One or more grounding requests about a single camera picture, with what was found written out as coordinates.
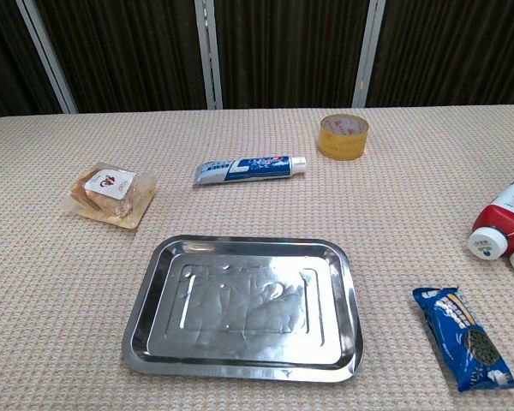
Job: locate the grey metal frame post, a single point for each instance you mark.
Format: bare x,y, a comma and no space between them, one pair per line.
209,55
368,51
47,55

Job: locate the yellow packing tape roll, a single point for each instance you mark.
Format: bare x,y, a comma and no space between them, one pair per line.
342,147

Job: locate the bread with white label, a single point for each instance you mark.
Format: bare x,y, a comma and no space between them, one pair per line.
107,192

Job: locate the dark pleated backdrop curtain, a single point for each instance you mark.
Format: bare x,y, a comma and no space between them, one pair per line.
133,51

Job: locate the blue white toothpaste tube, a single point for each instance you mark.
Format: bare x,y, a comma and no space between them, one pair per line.
248,169

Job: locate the rectangular stainless steel tray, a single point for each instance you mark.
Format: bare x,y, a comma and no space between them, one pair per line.
240,308

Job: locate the beige woven tablecloth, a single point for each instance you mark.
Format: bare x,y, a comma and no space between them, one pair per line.
68,299

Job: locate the blue cookie snack pack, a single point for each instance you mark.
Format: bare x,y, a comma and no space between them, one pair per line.
462,338

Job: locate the red bottle with white cap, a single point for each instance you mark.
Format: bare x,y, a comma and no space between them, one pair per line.
505,218

